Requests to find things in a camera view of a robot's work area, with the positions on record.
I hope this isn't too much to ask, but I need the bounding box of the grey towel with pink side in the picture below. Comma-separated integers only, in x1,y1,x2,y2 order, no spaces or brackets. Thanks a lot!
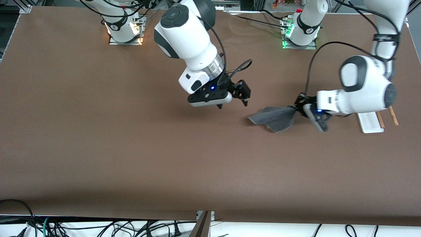
247,106,297,133

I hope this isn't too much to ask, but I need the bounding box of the white rack base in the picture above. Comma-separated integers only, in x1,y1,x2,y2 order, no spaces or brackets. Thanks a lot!
357,112,384,134

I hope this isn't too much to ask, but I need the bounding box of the white grey power strip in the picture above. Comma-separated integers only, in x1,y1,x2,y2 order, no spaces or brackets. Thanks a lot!
214,0,241,11

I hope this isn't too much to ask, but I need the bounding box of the brown table cover sheet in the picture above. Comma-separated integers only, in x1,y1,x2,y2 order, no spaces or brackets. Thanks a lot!
0,6,421,227

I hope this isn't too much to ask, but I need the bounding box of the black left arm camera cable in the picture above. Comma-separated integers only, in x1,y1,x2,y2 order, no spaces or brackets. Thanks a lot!
304,41,379,96

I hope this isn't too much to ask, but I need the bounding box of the long black cable on table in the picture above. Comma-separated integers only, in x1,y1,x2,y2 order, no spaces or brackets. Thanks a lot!
227,11,290,29

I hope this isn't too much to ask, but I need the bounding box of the short black cable on table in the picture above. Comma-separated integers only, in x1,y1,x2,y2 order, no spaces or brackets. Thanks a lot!
261,9,293,22

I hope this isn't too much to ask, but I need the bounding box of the aluminium bracket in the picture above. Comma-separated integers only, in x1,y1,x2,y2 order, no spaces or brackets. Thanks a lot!
196,211,215,222

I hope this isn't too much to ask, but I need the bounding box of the black looped floor cable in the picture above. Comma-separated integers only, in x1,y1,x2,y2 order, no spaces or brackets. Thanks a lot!
0,199,35,231

